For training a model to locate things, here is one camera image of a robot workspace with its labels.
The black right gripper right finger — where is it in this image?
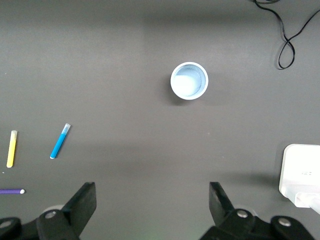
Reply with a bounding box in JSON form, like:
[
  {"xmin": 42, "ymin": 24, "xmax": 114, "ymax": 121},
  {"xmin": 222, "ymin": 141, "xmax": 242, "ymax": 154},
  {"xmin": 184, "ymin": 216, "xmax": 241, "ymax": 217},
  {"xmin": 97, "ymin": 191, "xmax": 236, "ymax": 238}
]
[{"xmin": 199, "ymin": 181, "xmax": 316, "ymax": 240}]

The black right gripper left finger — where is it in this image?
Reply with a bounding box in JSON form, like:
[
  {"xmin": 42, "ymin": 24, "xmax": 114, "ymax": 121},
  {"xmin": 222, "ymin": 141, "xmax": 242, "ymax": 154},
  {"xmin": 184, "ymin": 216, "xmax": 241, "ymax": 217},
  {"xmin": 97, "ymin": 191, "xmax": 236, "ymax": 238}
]
[{"xmin": 0, "ymin": 181, "xmax": 97, "ymax": 240}]

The blue marker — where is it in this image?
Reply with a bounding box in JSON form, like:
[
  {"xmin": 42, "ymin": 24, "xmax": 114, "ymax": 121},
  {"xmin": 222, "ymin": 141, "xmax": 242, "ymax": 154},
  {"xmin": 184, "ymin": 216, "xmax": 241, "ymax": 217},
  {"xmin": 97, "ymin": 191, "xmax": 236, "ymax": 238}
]
[{"xmin": 49, "ymin": 123, "xmax": 72, "ymax": 160}]

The purple marker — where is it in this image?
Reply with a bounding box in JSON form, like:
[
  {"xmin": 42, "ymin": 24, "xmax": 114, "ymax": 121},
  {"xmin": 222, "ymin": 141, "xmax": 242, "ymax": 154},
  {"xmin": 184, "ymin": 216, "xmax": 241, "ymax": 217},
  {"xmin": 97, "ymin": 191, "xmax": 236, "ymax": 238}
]
[{"xmin": 0, "ymin": 188, "xmax": 26, "ymax": 196}]

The yellow marker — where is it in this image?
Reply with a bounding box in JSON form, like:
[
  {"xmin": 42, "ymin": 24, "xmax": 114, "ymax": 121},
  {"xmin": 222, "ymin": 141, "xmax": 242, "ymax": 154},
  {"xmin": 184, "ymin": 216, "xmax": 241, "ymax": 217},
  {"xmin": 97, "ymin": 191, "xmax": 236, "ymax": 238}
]
[{"xmin": 6, "ymin": 130, "xmax": 19, "ymax": 169}]

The light blue plastic cup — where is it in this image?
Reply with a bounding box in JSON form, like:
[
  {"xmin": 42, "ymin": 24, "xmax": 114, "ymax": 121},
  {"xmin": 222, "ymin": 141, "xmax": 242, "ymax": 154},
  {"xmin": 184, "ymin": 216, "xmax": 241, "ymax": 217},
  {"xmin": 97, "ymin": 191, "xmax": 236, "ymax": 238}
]
[{"xmin": 170, "ymin": 61, "xmax": 209, "ymax": 101}]

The black cable on table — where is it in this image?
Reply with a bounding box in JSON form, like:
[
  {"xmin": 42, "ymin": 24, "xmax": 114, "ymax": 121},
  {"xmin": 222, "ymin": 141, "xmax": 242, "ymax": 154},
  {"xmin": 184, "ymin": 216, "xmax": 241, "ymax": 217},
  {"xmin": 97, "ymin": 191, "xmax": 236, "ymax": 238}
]
[{"xmin": 252, "ymin": 0, "xmax": 320, "ymax": 70}]

